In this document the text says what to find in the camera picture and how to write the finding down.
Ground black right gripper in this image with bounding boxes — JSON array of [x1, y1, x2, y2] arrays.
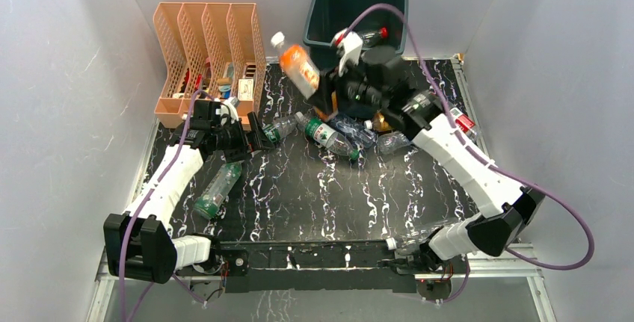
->
[[306, 55, 387, 118]]

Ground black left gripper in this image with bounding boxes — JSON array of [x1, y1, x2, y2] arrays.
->
[[212, 112, 274, 162]]

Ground orange drink bottle white cap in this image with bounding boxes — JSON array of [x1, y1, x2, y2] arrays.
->
[[271, 31, 327, 103]]

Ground red label water bottle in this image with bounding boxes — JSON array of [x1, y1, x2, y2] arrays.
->
[[357, 27, 389, 49]]

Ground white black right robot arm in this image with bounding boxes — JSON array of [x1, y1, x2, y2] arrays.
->
[[304, 46, 545, 273]]

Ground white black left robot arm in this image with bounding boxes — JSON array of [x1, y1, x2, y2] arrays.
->
[[103, 98, 274, 284]]

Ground dark green plastic bin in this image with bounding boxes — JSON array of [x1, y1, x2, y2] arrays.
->
[[302, 0, 410, 118]]

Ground clear bottle green label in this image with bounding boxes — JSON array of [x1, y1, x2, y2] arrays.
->
[[263, 115, 297, 143]]

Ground clear blue crushed bottle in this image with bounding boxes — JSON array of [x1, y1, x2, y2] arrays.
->
[[328, 114, 377, 149]]

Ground green label bottle green cap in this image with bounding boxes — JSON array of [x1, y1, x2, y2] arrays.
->
[[295, 112, 360, 161]]

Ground green tea bottle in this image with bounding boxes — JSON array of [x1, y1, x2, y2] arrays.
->
[[193, 161, 242, 220]]

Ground gold red label bottle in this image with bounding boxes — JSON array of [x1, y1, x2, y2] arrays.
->
[[363, 112, 394, 133]]

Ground blue label clear bottle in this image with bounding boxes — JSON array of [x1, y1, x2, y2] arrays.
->
[[377, 131, 412, 155]]

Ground orange plastic file organizer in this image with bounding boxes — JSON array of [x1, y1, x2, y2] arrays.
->
[[153, 2, 267, 129]]

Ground red label bottle far right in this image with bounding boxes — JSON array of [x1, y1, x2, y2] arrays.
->
[[449, 107, 481, 143]]

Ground clear bottle near right base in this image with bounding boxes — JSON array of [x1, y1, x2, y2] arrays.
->
[[385, 217, 459, 256]]

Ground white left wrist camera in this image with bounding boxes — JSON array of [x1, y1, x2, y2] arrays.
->
[[220, 96, 240, 123]]

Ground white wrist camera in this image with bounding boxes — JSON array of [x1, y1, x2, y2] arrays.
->
[[220, 96, 240, 123], [331, 29, 363, 77]]

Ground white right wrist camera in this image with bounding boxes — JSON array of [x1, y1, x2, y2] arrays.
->
[[331, 29, 363, 77]]

